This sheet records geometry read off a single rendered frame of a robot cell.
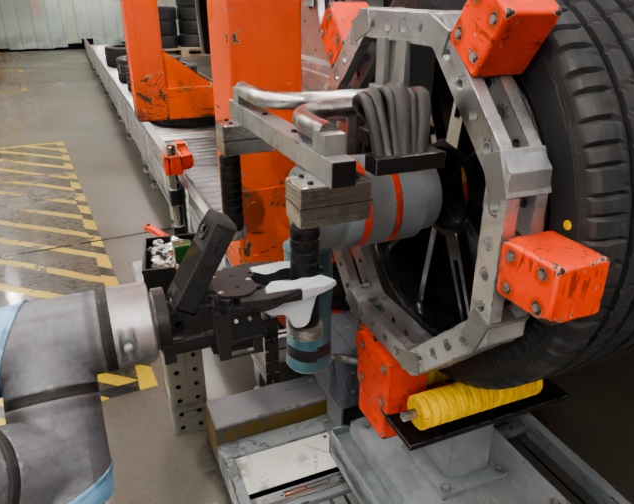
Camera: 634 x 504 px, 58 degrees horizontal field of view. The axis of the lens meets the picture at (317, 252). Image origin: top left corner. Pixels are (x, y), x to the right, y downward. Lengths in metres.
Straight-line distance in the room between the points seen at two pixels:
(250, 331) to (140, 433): 1.14
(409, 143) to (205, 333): 0.31
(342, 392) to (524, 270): 0.79
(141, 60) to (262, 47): 1.94
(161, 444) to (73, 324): 1.13
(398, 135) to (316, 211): 0.12
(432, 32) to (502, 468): 0.90
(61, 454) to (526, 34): 0.64
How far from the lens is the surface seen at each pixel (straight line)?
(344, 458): 1.42
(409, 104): 0.68
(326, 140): 0.63
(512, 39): 0.71
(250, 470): 1.51
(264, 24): 1.24
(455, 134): 0.93
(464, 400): 1.01
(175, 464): 1.67
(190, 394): 1.67
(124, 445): 1.76
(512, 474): 1.35
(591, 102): 0.72
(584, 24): 0.80
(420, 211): 0.87
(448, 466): 1.27
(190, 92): 3.21
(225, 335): 0.66
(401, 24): 0.85
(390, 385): 1.02
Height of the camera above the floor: 1.15
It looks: 25 degrees down
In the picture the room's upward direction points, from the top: straight up
